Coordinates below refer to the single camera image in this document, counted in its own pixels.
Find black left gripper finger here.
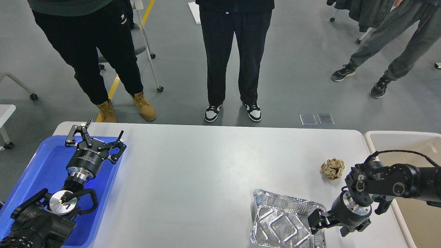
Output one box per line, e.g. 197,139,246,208
65,118,93,148
103,131,127,164

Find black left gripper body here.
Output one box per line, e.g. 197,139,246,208
66,139,110,180

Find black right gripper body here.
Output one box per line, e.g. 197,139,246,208
327,191,372,237

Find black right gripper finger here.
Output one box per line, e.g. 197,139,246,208
307,209,333,235

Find aluminium foil tray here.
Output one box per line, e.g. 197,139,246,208
250,189,326,248

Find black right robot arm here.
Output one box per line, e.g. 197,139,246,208
307,151,441,237

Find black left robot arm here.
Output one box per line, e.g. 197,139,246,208
1,119,126,248

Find crumpled brown paper ball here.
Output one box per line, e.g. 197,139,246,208
321,158,345,180

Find grey chair leg with castor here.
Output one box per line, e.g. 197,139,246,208
0,72,38,101

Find white side table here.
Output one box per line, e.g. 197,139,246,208
0,104,17,151

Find right clear floor plate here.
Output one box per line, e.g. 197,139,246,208
318,114,335,125

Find clear floor plate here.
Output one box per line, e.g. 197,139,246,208
299,114,317,126
318,114,335,125

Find left clear floor plate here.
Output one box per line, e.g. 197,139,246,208
299,114,317,126

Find beige plastic bin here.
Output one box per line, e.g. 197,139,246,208
365,131,441,248

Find grey office chair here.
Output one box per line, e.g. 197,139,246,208
98,0,164,93

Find person in tan boots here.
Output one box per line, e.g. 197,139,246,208
28,0,156,123

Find white board on floor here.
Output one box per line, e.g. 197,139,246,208
188,2,201,25

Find person in black clothes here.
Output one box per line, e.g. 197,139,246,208
196,0,275,123

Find chair with dark coat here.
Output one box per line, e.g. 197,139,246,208
326,0,395,44

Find person in grey trousers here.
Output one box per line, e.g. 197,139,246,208
331,0,441,99

